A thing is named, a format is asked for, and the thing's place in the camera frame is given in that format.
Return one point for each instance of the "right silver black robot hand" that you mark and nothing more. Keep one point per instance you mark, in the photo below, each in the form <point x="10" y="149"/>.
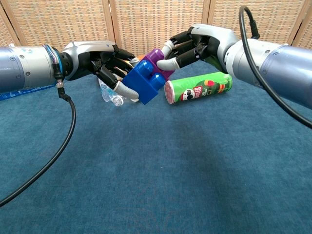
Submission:
<point x="212" y="41"/>

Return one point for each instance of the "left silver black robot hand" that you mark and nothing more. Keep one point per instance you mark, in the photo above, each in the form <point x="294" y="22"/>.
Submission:
<point x="83" y="61"/>

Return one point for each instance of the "purple building block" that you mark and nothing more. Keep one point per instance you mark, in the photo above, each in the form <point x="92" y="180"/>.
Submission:
<point x="153" y="57"/>

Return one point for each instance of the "blue building block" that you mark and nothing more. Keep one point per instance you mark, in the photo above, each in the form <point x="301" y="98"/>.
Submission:
<point x="143" y="83"/>

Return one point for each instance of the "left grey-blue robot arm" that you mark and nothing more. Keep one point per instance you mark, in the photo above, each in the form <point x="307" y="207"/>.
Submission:
<point x="26" y="68"/>

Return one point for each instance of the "small clear water bottle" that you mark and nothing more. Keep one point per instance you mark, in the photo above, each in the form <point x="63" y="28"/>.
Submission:
<point x="104" y="89"/>

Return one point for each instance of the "woven bamboo screen panel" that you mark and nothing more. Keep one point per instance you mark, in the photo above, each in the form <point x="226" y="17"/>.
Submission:
<point x="156" y="22"/>
<point x="273" y="19"/>
<point x="307" y="34"/>
<point x="5" y="31"/>
<point x="61" y="19"/>

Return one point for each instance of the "green Pringles can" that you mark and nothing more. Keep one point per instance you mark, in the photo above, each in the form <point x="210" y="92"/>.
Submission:
<point x="200" y="90"/>

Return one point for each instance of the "orange biscuit box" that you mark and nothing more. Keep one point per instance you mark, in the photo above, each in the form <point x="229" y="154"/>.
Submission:
<point x="141" y="58"/>

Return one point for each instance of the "blue Oreo cookie box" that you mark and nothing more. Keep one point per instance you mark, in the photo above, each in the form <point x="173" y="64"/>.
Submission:
<point x="24" y="92"/>

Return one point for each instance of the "blue carpet table mat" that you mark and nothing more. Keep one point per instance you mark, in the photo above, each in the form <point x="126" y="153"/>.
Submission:
<point x="146" y="170"/>

